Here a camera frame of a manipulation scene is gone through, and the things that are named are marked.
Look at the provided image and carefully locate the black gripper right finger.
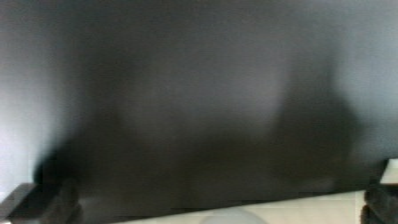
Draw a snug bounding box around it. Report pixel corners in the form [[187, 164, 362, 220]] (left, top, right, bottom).
[[361, 183, 398, 224]]

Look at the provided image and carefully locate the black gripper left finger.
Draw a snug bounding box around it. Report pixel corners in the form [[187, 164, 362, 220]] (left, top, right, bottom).
[[0, 181, 82, 224]]

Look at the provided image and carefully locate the white cabinet body box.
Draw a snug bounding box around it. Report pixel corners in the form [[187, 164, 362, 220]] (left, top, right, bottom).
[[119, 157, 398, 224]]

